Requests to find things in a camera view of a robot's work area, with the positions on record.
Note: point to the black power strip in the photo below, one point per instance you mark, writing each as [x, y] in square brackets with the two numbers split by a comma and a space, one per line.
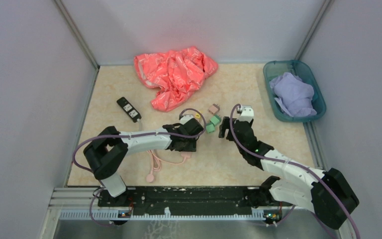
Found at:
[129, 109]

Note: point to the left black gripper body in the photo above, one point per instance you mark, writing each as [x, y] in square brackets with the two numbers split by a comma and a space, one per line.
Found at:
[189, 145]

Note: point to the green plug adapter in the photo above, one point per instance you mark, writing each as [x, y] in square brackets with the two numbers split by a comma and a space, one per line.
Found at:
[210, 128]
[215, 120]

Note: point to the pink plug adapter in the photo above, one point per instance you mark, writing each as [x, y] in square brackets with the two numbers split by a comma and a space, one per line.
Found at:
[214, 109]

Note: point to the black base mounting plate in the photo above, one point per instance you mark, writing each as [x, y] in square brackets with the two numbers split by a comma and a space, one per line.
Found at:
[190, 201]

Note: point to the yellow plug adapter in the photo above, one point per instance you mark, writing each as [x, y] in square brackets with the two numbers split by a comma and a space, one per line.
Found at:
[197, 116]

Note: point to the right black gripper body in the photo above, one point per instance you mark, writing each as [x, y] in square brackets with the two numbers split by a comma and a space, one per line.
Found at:
[230, 136]

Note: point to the pink crumpled cloth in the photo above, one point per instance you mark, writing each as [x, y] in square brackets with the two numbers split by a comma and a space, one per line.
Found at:
[177, 74]

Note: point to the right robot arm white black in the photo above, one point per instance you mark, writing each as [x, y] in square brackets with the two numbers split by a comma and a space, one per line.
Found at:
[327, 194]

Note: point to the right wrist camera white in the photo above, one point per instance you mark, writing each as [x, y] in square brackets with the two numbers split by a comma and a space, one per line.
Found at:
[246, 113]

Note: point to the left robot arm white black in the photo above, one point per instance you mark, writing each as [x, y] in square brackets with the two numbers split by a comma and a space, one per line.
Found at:
[105, 153]

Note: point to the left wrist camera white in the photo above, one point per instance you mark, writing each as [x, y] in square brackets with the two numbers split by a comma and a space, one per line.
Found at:
[185, 118]

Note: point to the white slotted cable duct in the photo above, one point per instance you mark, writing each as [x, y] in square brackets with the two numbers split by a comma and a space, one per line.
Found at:
[119, 214]

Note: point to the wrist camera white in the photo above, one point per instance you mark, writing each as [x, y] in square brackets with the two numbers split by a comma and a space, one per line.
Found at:
[246, 113]
[185, 118]

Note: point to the pink power strip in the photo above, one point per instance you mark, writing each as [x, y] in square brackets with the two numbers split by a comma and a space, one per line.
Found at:
[186, 155]

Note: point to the teal plastic basket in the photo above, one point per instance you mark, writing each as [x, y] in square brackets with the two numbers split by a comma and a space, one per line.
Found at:
[273, 69]

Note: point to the lavender cloth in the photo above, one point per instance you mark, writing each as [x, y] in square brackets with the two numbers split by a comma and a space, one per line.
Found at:
[293, 95]

